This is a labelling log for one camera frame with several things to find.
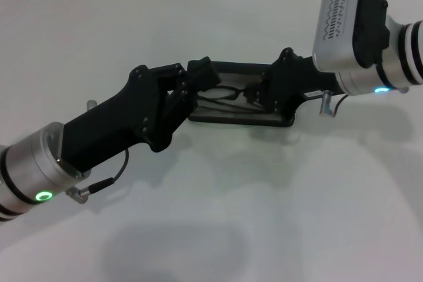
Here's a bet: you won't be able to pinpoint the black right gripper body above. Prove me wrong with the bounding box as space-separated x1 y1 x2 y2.
264 47 342 120

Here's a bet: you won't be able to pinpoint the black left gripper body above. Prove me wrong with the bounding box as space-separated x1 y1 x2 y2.
57 63 188 179

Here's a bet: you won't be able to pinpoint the black thin-frame glasses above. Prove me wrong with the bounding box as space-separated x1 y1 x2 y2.
197 85 265 112

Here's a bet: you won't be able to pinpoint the black glasses case grey lining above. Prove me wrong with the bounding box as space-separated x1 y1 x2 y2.
186 59 297 128

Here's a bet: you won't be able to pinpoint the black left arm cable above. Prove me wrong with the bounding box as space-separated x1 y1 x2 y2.
65 147 130 204

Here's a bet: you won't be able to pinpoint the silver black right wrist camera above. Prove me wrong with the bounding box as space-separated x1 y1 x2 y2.
311 0 391 72

